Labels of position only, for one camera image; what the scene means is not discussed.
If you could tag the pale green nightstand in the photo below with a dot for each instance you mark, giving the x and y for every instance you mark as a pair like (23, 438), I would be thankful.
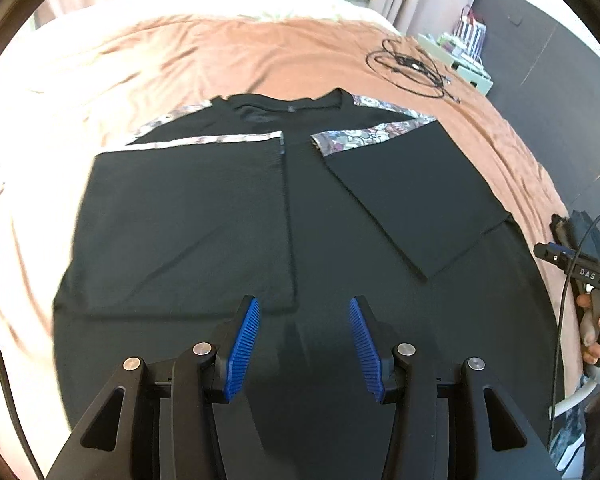
(472, 77)

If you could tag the white curved tube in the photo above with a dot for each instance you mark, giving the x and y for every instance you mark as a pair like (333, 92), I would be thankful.
(572, 400)

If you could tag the black t-shirt with patterned trim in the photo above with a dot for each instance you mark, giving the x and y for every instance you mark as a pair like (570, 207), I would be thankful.
(330, 240)

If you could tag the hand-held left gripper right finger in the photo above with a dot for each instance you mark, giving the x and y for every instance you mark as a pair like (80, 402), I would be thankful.
(365, 345)

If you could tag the striped gift bag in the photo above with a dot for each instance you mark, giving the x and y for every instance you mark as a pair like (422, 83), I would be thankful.
(472, 35)

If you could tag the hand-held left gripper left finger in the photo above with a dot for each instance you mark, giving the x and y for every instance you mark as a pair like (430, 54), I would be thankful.
(244, 340)

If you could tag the brown bed sheet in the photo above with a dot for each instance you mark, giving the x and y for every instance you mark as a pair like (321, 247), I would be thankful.
(280, 60)

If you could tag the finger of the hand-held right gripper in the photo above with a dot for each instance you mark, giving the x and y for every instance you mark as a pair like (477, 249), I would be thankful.
(552, 252)

